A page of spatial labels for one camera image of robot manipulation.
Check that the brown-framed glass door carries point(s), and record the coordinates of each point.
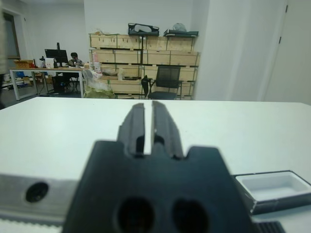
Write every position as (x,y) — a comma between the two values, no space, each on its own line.
(11,36)

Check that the flat black carry case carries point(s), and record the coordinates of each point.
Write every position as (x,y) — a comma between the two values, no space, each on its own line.
(181,33)

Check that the small white box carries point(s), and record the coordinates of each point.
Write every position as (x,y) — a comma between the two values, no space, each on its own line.
(49,62)

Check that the white-legged wooden-top desk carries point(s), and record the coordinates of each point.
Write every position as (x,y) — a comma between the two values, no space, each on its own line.
(48,69)

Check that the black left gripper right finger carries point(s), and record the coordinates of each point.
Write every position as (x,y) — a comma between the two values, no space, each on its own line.
(167,126)

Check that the open black carry case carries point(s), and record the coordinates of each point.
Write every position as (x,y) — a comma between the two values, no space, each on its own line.
(143,30)

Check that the black computer monitor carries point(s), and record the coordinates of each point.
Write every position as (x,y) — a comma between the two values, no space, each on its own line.
(57,55)

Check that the seated dark-haired person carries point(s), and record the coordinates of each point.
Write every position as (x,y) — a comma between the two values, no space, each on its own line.
(75,59)

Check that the black mesh office chair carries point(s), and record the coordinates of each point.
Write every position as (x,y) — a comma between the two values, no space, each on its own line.
(167,75)

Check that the white plastic bag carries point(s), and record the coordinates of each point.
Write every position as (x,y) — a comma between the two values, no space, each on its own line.
(91,76)

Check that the yellow-green plastic bag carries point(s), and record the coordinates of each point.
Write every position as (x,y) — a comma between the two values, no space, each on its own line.
(99,93)

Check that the white door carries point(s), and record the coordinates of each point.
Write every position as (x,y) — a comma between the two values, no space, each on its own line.
(291,60)

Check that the orange cardboard box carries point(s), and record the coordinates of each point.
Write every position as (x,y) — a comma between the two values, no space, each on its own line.
(23,64)

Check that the black box with white insert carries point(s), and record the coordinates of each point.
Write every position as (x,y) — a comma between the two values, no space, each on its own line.
(274,188)

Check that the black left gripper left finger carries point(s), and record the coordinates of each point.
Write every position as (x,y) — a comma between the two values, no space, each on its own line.
(131,126)

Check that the wooden shipping crate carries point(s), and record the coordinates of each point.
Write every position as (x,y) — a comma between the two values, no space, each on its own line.
(187,88)
(170,43)
(188,72)
(126,86)
(131,71)
(126,96)
(170,58)
(104,41)
(114,57)

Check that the grey plastic bag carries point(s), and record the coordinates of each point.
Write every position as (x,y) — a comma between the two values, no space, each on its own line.
(179,26)

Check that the black computer tower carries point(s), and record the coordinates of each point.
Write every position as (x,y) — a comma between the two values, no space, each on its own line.
(60,83)

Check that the pink and white carton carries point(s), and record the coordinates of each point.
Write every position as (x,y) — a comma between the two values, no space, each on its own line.
(96,66)

